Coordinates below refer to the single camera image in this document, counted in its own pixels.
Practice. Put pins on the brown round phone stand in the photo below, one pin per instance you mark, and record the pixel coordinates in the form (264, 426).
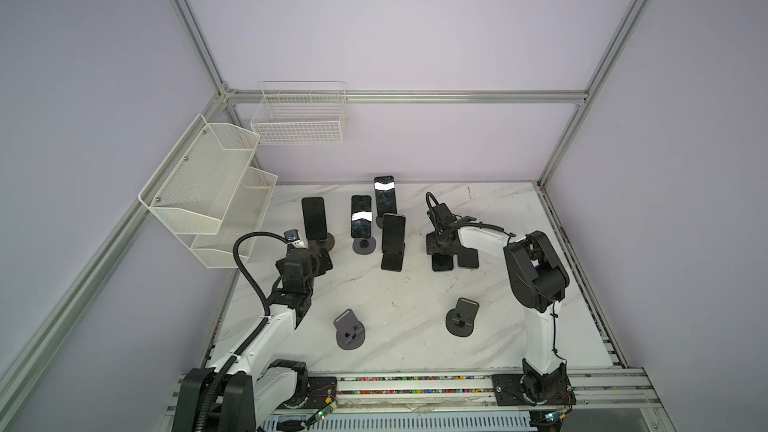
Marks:
(327, 243)

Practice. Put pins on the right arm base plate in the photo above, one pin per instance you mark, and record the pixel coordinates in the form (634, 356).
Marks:
(510, 390)

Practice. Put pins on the grey round stand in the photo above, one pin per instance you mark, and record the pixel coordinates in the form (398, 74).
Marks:
(350, 332)
(364, 246)

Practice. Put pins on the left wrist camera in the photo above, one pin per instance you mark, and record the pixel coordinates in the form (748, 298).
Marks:
(293, 239)

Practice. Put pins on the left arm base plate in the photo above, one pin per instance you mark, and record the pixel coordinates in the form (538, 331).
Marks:
(312, 393)

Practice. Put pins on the white mesh shelf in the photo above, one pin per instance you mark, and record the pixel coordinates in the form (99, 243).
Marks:
(190, 193)
(245, 214)

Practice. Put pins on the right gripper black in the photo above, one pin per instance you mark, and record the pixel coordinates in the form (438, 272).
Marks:
(431, 245)

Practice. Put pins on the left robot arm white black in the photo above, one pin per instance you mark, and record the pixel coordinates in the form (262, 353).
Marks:
(240, 391)

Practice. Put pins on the black folding phone stand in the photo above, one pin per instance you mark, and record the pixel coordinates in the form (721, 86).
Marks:
(393, 257)

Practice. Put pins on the white wire basket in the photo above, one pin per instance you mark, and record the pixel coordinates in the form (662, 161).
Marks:
(301, 113)

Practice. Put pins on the black phone with reflection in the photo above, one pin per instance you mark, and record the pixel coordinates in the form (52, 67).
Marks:
(361, 217)

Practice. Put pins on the grey round stand middle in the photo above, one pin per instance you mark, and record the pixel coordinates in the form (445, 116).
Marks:
(364, 246)

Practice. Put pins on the white mesh upper shelf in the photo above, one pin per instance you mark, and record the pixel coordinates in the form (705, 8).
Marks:
(190, 193)

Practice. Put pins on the aluminium mounting rail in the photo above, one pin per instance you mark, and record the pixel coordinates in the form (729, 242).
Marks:
(606, 400)

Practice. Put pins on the dark round stand front right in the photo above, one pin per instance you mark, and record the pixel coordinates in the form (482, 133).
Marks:
(460, 320)

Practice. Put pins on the white mesh lower shelf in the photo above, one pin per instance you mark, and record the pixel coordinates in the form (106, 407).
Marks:
(245, 214)

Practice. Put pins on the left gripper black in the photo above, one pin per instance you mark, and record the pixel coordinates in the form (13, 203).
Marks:
(318, 267)

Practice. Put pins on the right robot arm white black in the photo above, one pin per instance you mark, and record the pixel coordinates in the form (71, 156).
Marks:
(537, 279)

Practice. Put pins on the grey round stand front left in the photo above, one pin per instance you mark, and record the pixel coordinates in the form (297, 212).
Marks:
(350, 332)

